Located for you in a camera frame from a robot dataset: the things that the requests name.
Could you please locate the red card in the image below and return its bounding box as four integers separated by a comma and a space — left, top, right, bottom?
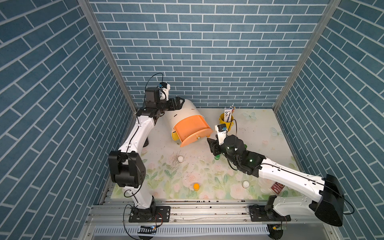
271, 182, 285, 195

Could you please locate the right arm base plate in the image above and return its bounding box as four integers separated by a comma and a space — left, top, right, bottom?
249, 205, 291, 222

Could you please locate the aluminium mounting rail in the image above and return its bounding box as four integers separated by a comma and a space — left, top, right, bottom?
86, 200, 324, 226

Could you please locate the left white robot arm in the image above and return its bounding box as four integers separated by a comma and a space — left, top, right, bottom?
108, 83, 185, 210

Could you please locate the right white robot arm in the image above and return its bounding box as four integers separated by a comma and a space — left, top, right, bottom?
207, 135, 345, 227

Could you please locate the blue white pencil box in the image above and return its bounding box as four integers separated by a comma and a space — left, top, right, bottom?
223, 108, 232, 123

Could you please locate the orange paint can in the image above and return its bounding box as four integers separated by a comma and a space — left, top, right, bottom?
193, 183, 200, 191

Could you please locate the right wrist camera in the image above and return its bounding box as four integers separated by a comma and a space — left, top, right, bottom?
215, 124, 227, 146

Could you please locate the yellow metal bucket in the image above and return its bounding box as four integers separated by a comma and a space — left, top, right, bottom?
220, 113, 234, 131

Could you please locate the white round drawer cabinet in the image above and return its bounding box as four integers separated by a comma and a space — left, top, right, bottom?
164, 100, 204, 135

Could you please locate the orange top drawer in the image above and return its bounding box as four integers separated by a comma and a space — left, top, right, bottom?
172, 115, 213, 147

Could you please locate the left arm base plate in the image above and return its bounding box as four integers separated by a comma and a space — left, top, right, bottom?
129, 206, 171, 223

